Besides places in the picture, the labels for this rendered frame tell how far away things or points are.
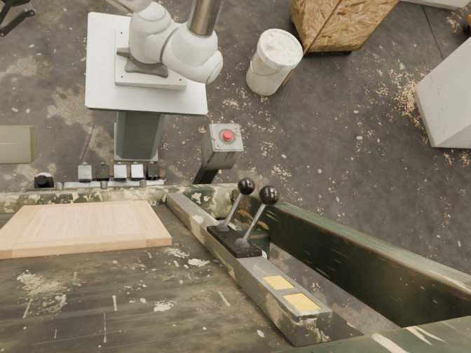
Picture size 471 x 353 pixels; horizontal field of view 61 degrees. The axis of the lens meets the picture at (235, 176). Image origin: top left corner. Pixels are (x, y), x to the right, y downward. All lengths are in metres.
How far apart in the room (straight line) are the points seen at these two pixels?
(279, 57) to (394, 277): 2.09
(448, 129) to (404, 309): 2.69
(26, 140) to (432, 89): 3.36
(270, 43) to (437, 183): 1.64
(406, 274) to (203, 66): 1.12
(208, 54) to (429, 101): 2.28
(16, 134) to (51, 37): 2.69
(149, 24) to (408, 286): 1.27
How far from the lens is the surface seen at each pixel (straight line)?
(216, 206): 1.43
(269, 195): 0.71
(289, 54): 2.71
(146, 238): 0.91
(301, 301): 0.55
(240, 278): 0.68
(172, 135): 2.54
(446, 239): 3.18
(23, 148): 0.23
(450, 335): 0.38
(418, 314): 0.70
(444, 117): 3.38
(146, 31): 1.62
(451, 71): 3.40
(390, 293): 0.74
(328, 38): 3.17
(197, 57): 1.55
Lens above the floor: 2.18
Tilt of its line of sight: 60 degrees down
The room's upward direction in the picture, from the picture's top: 36 degrees clockwise
